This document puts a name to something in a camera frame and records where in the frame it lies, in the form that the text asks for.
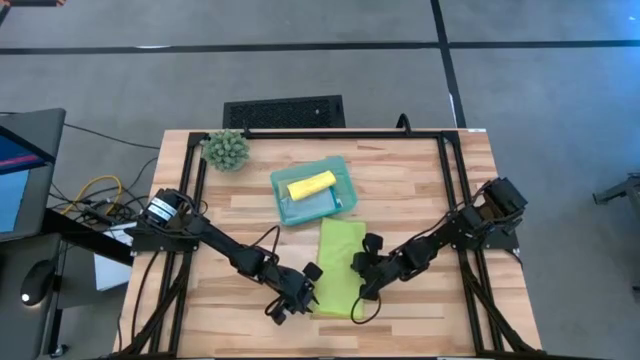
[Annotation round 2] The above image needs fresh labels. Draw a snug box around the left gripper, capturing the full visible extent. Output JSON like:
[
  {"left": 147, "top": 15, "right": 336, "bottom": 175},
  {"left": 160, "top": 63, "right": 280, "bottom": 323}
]
[{"left": 264, "top": 267, "right": 321, "bottom": 326}]

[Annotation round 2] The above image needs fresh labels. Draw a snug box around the lime green microfiber towel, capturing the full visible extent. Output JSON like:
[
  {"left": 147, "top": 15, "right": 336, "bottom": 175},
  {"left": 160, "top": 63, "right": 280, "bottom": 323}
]
[{"left": 310, "top": 217, "right": 368, "bottom": 320}]

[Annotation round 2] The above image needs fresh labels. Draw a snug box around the light blue microfiber towel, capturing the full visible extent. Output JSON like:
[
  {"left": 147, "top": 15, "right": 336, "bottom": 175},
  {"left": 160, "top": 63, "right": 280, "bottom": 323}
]
[{"left": 278, "top": 188, "right": 344, "bottom": 224}]

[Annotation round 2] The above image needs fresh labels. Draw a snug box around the teal translucent plastic tray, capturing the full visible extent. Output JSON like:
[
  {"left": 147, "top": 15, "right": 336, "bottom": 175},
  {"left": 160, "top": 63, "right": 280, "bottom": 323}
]
[{"left": 269, "top": 155, "right": 359, "bottom": 227}]

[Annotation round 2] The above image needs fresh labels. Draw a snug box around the yellow microfiber towel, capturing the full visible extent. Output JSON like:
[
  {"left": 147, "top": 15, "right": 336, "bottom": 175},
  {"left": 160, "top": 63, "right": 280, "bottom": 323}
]
[{"left": 286, "top": 169, "right": 338, "bottom": 202}]

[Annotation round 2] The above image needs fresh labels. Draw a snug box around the sage green microfiber towel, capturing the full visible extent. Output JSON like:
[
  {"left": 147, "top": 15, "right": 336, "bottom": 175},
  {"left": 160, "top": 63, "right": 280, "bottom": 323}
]
[{"left": 277, "top": 177, "right": 311, "bottom": 195}]

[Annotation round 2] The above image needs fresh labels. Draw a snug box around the artificial green potted plant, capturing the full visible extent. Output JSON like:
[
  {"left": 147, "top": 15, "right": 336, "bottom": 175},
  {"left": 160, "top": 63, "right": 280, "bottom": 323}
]
[{"left": 200, "top": 128, "right": 250, "bottom": 173}]

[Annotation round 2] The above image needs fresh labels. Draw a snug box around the black perforated computer case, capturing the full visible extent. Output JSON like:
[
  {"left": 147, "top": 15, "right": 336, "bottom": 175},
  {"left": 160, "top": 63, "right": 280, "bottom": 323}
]
[{"left": 222, "top": 94, "right": 347, "bottom": 130}]

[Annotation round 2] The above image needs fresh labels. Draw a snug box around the white paper sheet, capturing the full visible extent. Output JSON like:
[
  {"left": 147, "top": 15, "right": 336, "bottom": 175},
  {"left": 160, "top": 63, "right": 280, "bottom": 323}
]
[{"left": 93, "top": 222, "right": 137, "bottom": 292}]

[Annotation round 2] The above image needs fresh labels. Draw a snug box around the black computer mouse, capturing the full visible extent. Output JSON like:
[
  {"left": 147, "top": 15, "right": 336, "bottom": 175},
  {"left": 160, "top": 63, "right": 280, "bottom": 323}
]
[{"left": 19, "top": 259, "right": 57, "bottom": 307}]

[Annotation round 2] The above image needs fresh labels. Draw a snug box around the black floor stand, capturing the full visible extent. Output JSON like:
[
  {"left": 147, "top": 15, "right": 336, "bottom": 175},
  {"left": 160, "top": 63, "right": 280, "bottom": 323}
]
[{"left": 592, "top": 172, "right": 640, "bottom": 206}]

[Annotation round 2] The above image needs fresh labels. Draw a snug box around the dark grey side desk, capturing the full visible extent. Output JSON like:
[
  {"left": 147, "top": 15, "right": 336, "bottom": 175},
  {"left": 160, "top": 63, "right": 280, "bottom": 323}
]
[{"left": 0, "top": 207, "right": 134, "bottom": 360}]

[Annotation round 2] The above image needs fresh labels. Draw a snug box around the grey computer monitor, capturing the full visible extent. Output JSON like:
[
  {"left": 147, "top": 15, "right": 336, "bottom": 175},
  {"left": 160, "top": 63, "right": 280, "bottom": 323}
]
[{"left": 0, "top": 107, "right": 67, "bottom": 244}]

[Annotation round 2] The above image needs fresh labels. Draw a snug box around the dark bar with orange tip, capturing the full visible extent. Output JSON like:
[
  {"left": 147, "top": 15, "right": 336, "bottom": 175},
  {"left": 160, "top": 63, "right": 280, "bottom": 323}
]
[{"left": 0, "top": 0, "right": 67, "bottom": 8}]

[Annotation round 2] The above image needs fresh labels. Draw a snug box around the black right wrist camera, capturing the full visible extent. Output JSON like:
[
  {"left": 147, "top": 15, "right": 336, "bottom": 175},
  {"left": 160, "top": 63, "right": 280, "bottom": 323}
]
[{"left": 362, "top": 232, "right": 385, "bottom": 253}]

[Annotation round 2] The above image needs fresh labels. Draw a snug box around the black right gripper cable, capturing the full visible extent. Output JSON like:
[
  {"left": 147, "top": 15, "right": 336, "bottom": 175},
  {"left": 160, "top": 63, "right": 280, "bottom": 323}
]
[{"left": 349, "top": 293, "right": 382, "bottom": 325}]

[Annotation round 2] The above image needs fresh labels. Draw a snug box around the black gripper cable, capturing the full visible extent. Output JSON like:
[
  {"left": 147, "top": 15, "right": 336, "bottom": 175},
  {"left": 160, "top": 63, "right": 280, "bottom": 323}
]
[
  {"left": 252, "top": 224, "right": 281, "bottom": 261},
  {"left": 349, "top": 293, "right": 382, "bottom": 325}
]

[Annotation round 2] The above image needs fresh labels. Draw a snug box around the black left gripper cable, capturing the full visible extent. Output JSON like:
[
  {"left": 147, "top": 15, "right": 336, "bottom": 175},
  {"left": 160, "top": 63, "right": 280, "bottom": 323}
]
[{"left": 252, "top": 224, "right": 281, "bottom": 261}]

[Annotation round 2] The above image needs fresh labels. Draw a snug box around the black aluminium table frame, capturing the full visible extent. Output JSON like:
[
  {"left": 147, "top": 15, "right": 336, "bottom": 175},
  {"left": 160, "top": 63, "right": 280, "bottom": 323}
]
[{"left": 113, "top": 128, "right": 544, "bottom": 359}]

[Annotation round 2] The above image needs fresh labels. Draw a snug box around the black cable bundle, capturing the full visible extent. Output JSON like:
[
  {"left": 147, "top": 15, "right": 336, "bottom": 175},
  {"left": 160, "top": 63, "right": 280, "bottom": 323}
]
[{"left": 49, "top": 182, "right": 146, "bottom": 226}]

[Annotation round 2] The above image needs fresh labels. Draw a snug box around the yellow cable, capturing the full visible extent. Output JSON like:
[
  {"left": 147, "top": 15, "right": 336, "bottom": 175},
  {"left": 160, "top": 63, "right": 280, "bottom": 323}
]
[{"left": 60, "top": 174, "right": 124, "bottom": 216}]

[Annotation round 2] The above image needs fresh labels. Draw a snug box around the black floor cable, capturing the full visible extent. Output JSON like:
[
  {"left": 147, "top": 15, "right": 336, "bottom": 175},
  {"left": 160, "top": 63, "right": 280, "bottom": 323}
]
[{"left": 63, "top": 122, "right": 161, "bottom": 151}]

